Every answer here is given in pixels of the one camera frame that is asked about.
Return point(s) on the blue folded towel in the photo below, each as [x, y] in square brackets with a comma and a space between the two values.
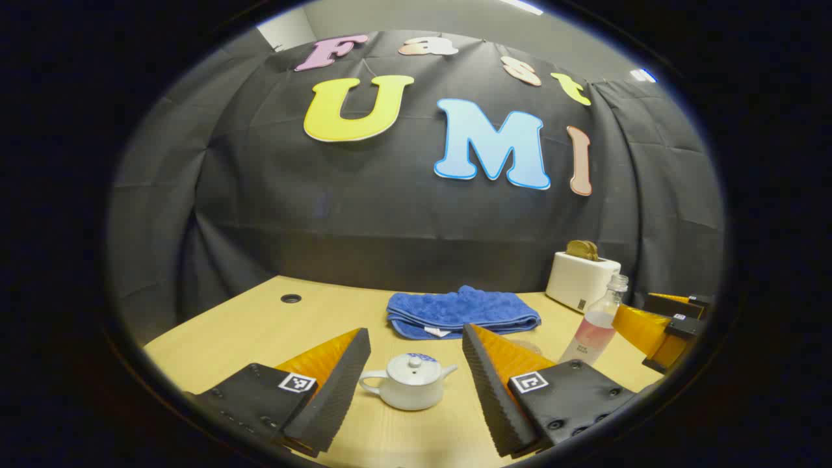
[455, 312]

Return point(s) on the white toaster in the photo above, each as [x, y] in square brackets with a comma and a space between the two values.
[578, 283]

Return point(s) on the brown toast slice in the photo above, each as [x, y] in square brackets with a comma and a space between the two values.
[593, 252]
[575, 250]

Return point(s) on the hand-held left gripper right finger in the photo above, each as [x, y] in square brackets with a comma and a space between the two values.
[491, 396]

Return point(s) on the white ceramic teacup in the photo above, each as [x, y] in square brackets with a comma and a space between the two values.
[409, 396]

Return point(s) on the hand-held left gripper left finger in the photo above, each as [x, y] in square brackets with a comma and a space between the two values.
[338, 390]

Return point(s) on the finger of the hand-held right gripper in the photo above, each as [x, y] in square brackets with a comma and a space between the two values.
[640, 328]
[676, 305]

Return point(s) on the clear water bottle pink label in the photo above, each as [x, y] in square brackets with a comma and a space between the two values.
[595, 331]

